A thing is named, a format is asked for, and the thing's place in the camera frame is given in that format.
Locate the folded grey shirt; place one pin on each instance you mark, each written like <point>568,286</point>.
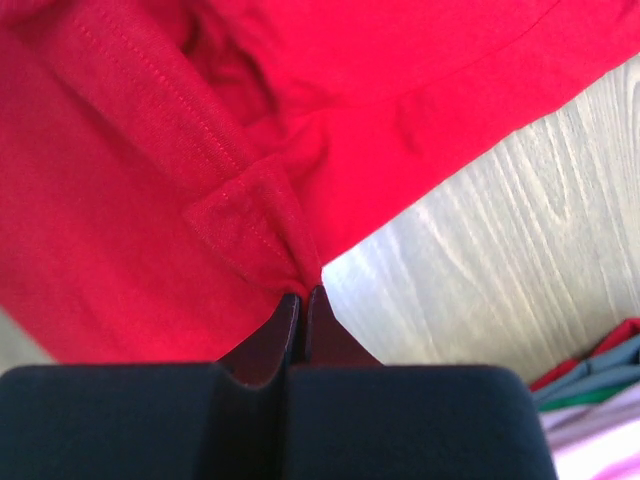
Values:
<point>617,366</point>

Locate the folded green shirt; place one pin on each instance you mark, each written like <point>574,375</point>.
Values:
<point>593,397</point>

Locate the red t shirt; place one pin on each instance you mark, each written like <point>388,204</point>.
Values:
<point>170,169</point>

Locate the folded light pink shirt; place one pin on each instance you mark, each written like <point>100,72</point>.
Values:
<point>598,442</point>

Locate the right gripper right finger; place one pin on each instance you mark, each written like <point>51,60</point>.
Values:
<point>327,342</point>

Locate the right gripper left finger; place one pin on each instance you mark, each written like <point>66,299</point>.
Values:
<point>257,360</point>

